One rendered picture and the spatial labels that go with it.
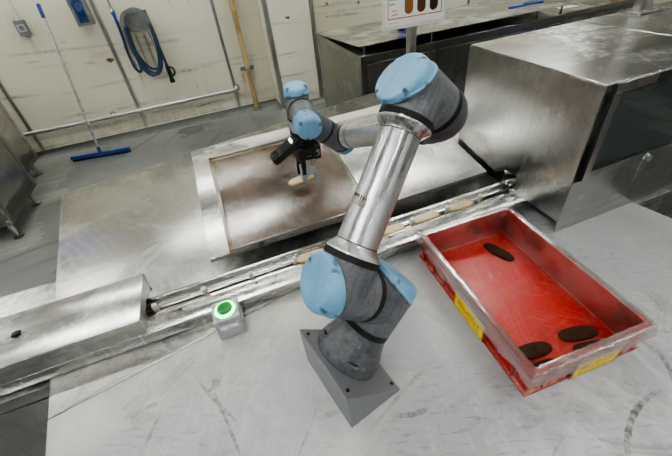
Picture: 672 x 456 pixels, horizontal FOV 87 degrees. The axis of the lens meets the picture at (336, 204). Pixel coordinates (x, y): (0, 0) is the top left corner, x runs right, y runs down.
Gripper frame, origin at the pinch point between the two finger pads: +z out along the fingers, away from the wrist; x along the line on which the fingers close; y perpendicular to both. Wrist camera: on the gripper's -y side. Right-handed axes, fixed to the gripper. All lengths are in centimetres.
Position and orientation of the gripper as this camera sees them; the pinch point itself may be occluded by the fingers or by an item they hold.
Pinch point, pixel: (300, 176)
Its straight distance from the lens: 130.4
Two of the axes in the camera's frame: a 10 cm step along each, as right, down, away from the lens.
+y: 9.0, -3.3, 2.8
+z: 0.3, 6.9, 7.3
